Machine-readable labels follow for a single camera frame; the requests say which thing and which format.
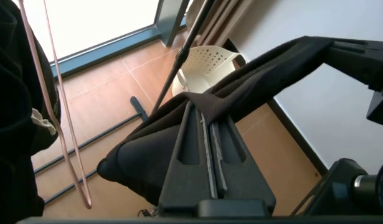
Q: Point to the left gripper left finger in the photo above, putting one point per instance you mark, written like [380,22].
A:
[188,180]

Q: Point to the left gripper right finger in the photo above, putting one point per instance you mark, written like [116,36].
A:
[244,180]

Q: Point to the black clothes rack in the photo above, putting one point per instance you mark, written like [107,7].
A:
[182,56]

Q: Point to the pink clothes hanger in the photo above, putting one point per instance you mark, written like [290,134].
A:
[43,93]

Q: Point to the window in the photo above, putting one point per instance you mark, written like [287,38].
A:
[116,46]

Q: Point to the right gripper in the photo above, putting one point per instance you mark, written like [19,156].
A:
[381,109]

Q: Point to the black garment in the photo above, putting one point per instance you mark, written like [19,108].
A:
[241,90]
[10,109]

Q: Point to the brown curtain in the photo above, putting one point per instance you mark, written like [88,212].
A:
[216,21]

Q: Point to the white laundry basket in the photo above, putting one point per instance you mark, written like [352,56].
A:
[206,68]

